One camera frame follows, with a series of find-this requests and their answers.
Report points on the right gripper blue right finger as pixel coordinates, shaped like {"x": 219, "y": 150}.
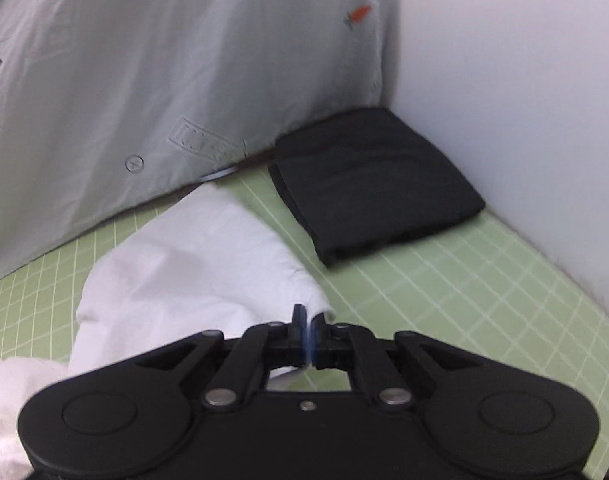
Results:
{"x": 361, "y": 355}

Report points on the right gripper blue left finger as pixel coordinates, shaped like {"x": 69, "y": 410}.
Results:
{"x": 252, "y": 357}

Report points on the white trousers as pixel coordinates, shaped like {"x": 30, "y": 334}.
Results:
{"x": 207, "y": 263}

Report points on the green grid mat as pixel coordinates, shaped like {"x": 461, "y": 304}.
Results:
{"x": 480, "y": 287}

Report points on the folded black garment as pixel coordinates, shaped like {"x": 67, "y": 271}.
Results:
{"x": 363, "y": 180}

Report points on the carrot print white sheet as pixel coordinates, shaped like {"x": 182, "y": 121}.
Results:
{"x": 105, "y": 104}

